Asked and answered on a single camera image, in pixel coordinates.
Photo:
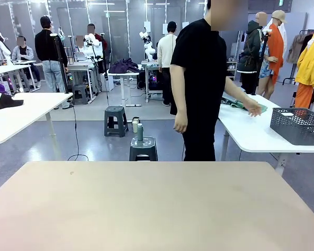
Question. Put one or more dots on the person's right hand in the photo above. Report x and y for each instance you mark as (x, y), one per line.
(180, 126)

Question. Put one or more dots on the person's left hand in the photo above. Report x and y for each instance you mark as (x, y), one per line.
(254, 109)

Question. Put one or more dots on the green towel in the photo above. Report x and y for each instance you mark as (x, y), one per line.
(263, 108)

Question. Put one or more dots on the grey plastic lattice basket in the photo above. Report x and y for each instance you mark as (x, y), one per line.
(295, 128)

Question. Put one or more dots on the person's right forearm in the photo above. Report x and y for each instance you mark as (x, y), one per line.
(179, 104)

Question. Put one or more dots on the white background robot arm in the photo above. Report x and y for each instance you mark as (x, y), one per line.
(4, 49)
(148, 51)
(92, 47)

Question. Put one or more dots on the person's left forearm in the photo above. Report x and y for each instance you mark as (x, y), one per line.
(236, 95)

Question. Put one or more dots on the large white table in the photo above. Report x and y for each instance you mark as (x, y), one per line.
(28, 115)
(251, 130)

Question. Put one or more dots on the green bottle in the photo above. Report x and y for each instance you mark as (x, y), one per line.
(140, 133)

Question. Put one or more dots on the black tumbler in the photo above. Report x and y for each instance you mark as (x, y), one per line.
(136, 119)

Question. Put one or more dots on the dark grey plastic stool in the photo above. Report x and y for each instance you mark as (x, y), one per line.
(116, 112)
(144, 151)
(80, 91)

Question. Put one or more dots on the black clothes rack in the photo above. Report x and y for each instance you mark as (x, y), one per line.
(287, 78)

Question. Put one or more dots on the cream bottle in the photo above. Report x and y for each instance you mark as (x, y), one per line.
(134, 128)

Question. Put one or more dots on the white shoe rack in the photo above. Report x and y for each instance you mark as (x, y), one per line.
(231, 66)

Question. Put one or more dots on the person in black t-shirt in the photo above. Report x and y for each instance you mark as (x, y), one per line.
(199, 78)

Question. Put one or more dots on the computer with coloured lights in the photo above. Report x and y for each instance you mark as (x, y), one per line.
(154, 78)

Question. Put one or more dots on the mannequin dark hooded jacket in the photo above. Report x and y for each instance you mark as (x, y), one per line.
(251, 52)

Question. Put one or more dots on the black tripod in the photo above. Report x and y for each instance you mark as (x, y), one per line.
(59, 62)
(261, 52)
(103, 60)

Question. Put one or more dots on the mannequin orange robe beige cap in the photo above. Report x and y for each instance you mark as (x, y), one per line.
(274, 47)

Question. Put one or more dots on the grey robot desk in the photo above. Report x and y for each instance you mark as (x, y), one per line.
(79, 66)
(151, 65)

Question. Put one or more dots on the small white standing desk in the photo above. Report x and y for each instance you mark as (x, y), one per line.
(123, 86)

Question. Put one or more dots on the mannequin yellow jacket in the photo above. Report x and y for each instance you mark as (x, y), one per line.
(308, 62)

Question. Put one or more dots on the brown coat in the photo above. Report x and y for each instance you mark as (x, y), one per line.
(297, 49)

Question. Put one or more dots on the man white sweater black cap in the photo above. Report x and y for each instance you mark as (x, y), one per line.
(166, 52)

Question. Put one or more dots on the purple clothes pile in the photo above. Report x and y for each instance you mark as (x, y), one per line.
(123, 66)

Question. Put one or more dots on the person in red top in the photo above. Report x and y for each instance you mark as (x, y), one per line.
(97, 36)

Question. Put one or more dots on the person in white top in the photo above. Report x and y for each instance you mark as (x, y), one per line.
(79, 48)

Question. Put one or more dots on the man black sweater blue jeans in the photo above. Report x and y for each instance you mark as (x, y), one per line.
(49, 47)

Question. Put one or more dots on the seated person grey jacket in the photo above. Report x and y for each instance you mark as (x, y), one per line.
(22, 53)

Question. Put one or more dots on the black cloth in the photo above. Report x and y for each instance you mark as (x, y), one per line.
(8, 102)

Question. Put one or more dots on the long white table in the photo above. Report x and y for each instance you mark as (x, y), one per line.
(5, 70)

